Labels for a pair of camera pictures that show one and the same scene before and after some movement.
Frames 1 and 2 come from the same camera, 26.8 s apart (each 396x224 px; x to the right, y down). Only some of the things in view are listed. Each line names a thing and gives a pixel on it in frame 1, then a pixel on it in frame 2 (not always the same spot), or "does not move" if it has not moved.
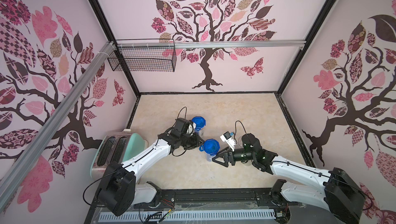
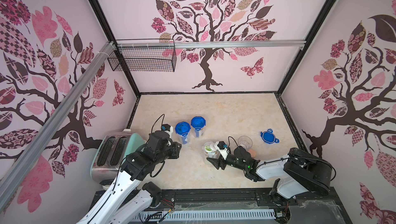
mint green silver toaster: x=119 y=147 does not move
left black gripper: x=196 y=143 → x=174 y=151
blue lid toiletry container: x=200 y=124 does not move
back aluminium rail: x=212 y=44 does not move
